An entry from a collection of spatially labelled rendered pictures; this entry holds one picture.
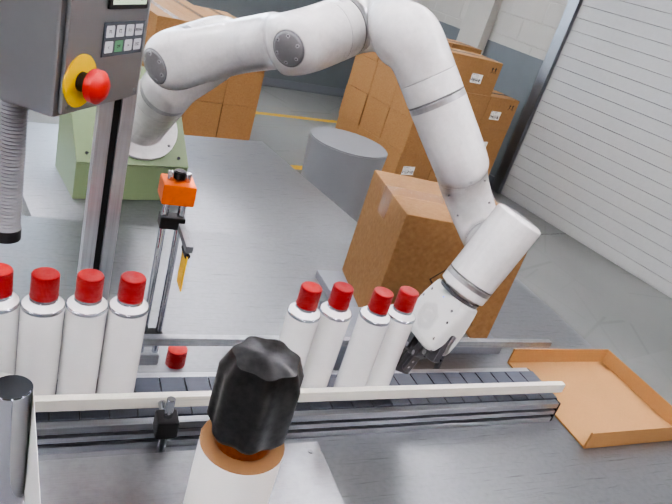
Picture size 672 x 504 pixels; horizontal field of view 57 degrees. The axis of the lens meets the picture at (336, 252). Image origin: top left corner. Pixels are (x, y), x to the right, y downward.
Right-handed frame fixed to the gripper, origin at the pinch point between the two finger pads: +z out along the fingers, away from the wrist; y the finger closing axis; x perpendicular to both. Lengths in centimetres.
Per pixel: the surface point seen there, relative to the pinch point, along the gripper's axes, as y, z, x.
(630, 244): -230, -50, 357
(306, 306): 1.6, -3.2, -25.4
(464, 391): 4.3, -0.6, 12.0
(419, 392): 4.3, 2.6, 2.8
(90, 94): 1, -17, -65
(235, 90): -348, 22, 70
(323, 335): 1.4, 0.3, -19.4
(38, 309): 2, 10, -59
